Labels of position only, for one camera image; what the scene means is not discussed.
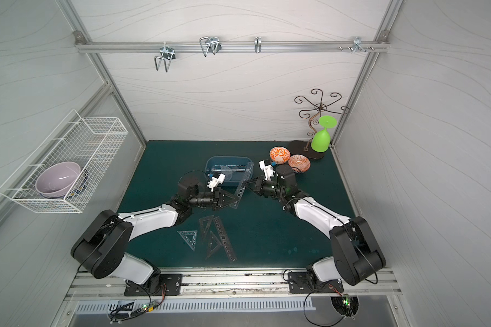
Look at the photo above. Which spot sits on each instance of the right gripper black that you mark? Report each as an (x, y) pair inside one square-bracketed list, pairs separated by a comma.
[(259, 187)]

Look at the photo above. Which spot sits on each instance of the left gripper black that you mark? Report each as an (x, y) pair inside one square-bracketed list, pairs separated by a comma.
[(217, 199)]

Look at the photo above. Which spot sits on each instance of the thin clear straight ruler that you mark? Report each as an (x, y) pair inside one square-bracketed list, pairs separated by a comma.
[(238, 168)]

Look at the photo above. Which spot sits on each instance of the blue plastic storage box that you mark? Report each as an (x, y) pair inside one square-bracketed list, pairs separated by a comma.
[(225, 160)]

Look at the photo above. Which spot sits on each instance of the dark triangle ruler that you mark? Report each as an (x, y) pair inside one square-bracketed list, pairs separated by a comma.
[(205, 226), (213, 245)]

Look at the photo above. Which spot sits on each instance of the stencil ruler clear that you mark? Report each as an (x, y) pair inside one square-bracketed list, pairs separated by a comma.
[(242, 186)]

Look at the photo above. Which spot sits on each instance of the stencil ruler large dark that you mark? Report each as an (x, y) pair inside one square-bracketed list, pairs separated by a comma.
[(224, 238)]

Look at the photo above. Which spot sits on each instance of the clear protractor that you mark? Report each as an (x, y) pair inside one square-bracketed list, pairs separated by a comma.
[(228, 172)]

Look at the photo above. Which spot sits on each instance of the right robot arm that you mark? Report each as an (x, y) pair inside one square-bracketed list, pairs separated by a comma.
[(356, 254)]

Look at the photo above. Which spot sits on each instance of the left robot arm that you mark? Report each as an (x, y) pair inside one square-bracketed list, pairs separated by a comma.
[(102, 249)]

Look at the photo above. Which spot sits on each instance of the orange patterned bowl left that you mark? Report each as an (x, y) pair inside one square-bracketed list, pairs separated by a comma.
[(280, 155)]

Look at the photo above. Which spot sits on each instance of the brown metal cup stand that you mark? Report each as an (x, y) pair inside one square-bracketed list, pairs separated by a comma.
[(312, 116)]

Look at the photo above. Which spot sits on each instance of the clear triangle ruler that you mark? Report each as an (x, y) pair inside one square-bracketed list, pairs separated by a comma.
[(189, 237)]

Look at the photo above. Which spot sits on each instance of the green plastic goblet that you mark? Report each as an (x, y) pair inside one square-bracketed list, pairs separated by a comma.
[(321, 141)]

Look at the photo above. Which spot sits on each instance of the metal hook small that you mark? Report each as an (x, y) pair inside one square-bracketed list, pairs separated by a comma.
[(258, 45)]

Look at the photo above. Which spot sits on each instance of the metal hook left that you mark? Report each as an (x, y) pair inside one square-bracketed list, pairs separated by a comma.
[(165, 58)]

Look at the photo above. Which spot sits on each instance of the metal hook middle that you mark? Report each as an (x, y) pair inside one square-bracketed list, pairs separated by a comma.
[(210, 44)]

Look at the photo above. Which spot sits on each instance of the metal hook right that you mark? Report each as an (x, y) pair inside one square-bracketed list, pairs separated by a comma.
[(357, 47)]

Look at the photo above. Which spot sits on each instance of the lilac bowl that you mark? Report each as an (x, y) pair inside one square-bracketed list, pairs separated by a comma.
[(56, 181)]

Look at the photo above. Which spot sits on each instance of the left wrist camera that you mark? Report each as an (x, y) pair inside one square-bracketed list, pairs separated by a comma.
[(215, 180)]

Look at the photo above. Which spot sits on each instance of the aluminium front rail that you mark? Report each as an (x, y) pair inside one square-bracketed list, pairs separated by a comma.
[(196, 283)]

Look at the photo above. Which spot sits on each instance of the aluminium rail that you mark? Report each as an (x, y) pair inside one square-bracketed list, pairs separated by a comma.
[(196, 283), (227, 47)]

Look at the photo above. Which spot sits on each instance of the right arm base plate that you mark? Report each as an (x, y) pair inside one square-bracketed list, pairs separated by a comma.
[(301, 282)]

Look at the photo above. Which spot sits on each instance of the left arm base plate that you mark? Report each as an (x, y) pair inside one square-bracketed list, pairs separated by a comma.
[(167, 285)]

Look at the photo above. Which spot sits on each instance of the white cable duct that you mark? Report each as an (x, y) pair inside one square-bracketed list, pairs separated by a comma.
[(202, 305)]

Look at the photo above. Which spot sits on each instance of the white wire basket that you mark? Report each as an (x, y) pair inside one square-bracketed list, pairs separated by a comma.
[(92, 142)]

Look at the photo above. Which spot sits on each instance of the aluminium top rail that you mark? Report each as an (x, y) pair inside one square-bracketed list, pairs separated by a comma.
[(227, 47)]

